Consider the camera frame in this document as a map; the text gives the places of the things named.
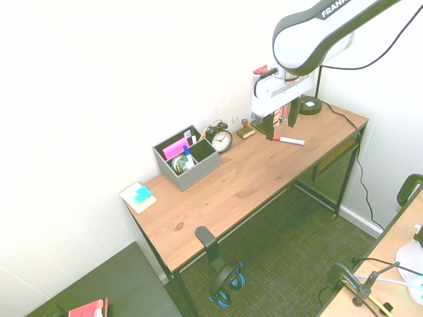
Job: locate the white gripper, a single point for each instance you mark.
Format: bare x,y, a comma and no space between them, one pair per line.
264,95

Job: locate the red capped white marker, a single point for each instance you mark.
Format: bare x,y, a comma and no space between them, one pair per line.
291,141

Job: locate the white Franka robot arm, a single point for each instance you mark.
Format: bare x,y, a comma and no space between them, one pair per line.
297,43

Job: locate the blue capped white marker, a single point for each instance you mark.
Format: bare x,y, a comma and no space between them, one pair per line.
189,158

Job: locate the black phone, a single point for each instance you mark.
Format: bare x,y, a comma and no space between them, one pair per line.
257,125

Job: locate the black desk lamp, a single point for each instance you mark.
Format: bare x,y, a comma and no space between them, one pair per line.
310,106

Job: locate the wooden rubber stamp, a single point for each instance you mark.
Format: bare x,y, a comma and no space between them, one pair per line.
246,133

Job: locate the black twin bell alarm clock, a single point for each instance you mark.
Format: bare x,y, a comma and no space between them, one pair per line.
220,139

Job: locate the yellow pencil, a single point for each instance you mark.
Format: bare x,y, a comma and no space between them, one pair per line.
202,134

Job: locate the small white card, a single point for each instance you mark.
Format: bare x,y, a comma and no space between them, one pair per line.
187,134

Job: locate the grey desk organizer box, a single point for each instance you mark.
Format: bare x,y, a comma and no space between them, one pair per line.
195,171

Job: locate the pink sticky note pad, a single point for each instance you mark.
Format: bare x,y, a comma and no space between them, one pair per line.
175,148

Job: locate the green tape roll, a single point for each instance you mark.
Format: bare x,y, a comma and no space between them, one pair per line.
178,164

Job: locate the black headphone hook clamp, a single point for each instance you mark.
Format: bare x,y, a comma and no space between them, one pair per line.
208,239

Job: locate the teal sticky note block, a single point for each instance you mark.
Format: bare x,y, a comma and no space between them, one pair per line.
142,194

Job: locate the light wood robot table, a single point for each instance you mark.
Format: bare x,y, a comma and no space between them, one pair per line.
390,244

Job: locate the black C clamp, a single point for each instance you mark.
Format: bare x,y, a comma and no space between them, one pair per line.
347,275

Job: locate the black and blue headphones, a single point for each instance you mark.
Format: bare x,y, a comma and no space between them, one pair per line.
224,280

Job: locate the white notepad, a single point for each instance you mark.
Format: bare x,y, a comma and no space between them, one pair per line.
129,195

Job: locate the white stand base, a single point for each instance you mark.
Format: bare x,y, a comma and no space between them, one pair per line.
408,257

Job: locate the black cabinet top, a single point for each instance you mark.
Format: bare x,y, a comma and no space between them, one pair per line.
115,284

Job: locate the red notebook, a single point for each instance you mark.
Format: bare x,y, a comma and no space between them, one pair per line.
86,309

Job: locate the wooden desk with black frame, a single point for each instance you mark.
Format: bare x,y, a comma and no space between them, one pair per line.
248,178

